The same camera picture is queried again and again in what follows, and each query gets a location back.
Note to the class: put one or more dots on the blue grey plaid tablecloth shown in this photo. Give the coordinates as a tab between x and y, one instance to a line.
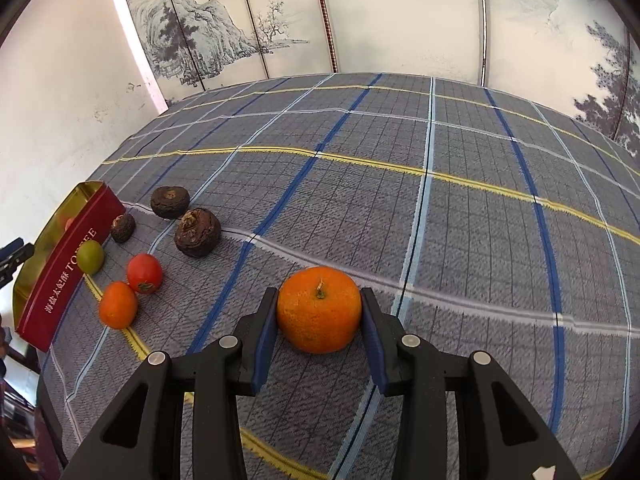
450	240

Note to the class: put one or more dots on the red cherry tomato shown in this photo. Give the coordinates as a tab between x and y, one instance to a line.
145	272

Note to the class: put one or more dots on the red and gold tin box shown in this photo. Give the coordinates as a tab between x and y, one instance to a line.
65	280

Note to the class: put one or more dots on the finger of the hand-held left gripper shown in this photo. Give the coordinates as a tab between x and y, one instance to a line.
15	259

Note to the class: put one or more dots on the landscape painted folding screen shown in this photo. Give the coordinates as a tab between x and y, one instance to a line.
400	20

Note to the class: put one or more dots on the small green fruit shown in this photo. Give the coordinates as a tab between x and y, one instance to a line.
91	257

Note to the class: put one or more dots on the large brown water chestnut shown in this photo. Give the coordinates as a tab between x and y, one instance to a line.
197	235

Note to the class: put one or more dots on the small orange mandarin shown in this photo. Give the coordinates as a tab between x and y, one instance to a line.
118	306

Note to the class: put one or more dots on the small brown water chestnut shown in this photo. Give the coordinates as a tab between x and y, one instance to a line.
123	228

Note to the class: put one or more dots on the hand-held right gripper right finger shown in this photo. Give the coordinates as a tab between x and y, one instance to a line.
374	345

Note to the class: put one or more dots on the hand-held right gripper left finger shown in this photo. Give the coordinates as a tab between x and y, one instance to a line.
265	340

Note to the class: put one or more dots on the large orange mandarin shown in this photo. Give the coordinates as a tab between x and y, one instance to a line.
317	320

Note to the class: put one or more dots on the dark wooden cabinet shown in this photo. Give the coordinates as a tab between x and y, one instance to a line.
20	410

